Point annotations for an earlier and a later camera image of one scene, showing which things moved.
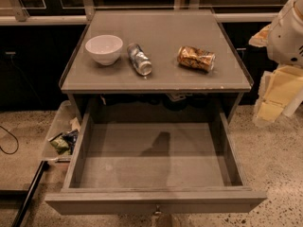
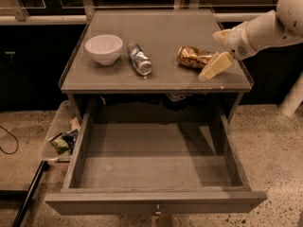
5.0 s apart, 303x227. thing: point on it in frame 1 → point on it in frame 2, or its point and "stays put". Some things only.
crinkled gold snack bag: [196, 58] stays put
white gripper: [286, 40] → [237, 43]
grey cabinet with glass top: [155, 62] stays put
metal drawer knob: [157, 212] stays put
